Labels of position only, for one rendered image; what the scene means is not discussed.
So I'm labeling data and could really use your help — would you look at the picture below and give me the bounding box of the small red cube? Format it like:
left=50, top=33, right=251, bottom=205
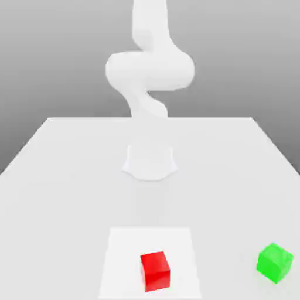
left=139, top=251, right=171, bottom=293

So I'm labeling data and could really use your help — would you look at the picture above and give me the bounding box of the small green cube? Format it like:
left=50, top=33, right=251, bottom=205
left=255, top=242, right=295, bottom=285

